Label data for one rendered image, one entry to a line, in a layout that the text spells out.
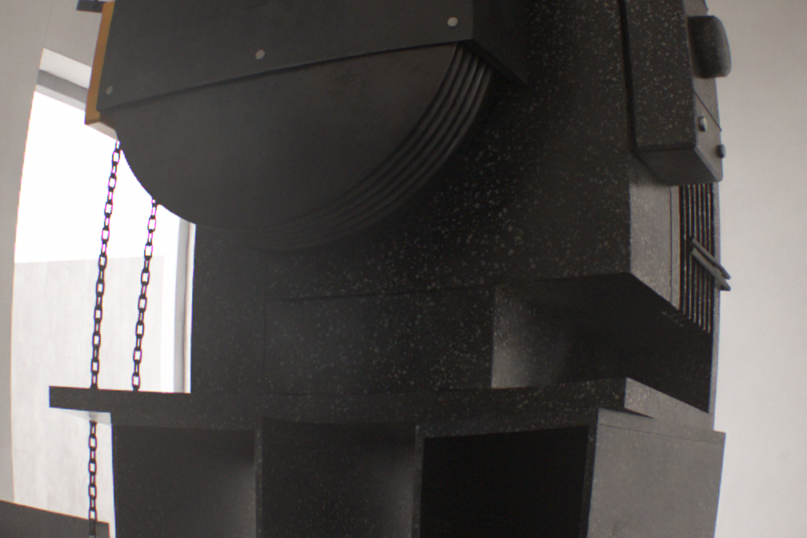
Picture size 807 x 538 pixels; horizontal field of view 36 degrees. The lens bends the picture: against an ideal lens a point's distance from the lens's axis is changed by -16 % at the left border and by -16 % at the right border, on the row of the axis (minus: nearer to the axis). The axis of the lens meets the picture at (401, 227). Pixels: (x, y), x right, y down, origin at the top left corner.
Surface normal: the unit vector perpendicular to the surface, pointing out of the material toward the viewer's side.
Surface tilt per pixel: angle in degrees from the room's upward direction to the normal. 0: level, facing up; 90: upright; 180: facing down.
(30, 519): 90
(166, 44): 90
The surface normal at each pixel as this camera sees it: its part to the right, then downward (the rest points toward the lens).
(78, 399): -0.45, -0.24
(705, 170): -0.04, 0.97
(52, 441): 0.83, -0.11
